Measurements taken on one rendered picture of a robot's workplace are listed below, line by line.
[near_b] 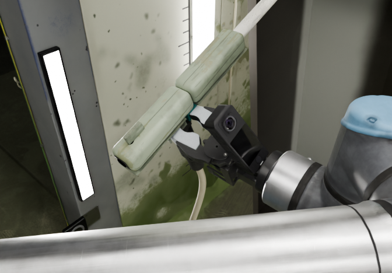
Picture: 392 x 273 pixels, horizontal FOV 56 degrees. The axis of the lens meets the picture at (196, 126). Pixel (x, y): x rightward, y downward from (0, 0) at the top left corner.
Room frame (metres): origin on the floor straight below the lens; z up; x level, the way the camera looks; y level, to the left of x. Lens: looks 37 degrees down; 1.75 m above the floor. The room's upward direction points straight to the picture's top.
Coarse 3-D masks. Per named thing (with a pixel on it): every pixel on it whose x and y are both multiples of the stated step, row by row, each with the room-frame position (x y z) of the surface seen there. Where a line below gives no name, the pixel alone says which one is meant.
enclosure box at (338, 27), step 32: (256, 0) 0.85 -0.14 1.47; (288, 0) 1.03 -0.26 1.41; (320, 0) 1.14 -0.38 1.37; (352, 0) 1.07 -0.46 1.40; (384, 0) 1.01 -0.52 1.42; (256, 32) 0.87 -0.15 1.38; (288, 32) 1.05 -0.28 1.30; (320, 32) 1.15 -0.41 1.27; (352, 32) 1.07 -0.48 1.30; (384, 32) 1.01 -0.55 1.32; (256, 64) 0.88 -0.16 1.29; (288, 64) 1.08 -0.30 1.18; (320, 64) 1.16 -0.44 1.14; (352, 64) 1.08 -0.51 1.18; (384, 64) 1.01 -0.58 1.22; (256, 96) 0.90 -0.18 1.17; (288, 96) 1.12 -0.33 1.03; (320, 96) 1.17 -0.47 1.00; (352, 96) 1.08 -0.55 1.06; (256, 128) 0.93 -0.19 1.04; (288, 128) 1.17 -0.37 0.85; (320, 128) 1.18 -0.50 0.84; (320, 160) 1.19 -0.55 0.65; (256, 192) 0.99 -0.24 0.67
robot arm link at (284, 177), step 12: (288, 156) 0.40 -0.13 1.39; (300, 156) 0.40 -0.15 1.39; (276, 168) 0.38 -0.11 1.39; (288, 168) 0.37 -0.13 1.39; (300, 168) 0.37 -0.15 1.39; (276, 180) 0.36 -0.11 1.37; (288, 180) 0.36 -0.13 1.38; (264, 192) 0.36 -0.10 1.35; (276, 192) 0.35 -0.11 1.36; (288, 192) 0.35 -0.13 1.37; (276, 204) 0.35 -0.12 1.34; (288, 204) 0.34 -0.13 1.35
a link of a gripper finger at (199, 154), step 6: (180, 144) 0.46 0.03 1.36; (186, 150) 0.45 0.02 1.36; (192, 150) 0.45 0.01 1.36; (198, 150) 0.44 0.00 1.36; (192, 156) 0.44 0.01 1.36; (198, 156) 0.43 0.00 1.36; (204, 156) 0.43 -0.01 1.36; (198, 162) 0.43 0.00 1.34; (204, 162) 0.43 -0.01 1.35; (210, 162) 0.43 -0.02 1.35
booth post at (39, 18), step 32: (0, 0) 1.05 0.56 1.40; (32, 0) 1.00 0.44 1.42; (64, 0) 1.07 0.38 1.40; (32, 32) 0.98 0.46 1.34; (64, 32) 1.05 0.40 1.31; (32, 64) 0.99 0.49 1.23; (64, 64) 1.03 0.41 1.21; (32, 96) 1.04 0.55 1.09; (96, 96) 1.10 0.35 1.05; (96, 128) 1.08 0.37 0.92; (64, 160) 0.97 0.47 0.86; (96, 160) 1.06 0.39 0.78; (64, 192) 1.03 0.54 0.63; (96, 192) 1.04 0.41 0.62; (96, 224) 1.01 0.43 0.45
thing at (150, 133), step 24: (264, 0) 0.70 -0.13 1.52; (240, 24) 0.65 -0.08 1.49; (216, 48) 0.59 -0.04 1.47; (240, 48) 0.61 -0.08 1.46; (192, 72) 0.55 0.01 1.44; (216, 72) 0.56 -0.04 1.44; (168, 96) 0.51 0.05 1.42; (192, 96) 0.52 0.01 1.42; (144, 120) 0.47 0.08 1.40; (168, 120) 0.47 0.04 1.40; (120, 144) 0.44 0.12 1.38; (144, 144) 0.43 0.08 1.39; (192, 168) 0.54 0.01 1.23
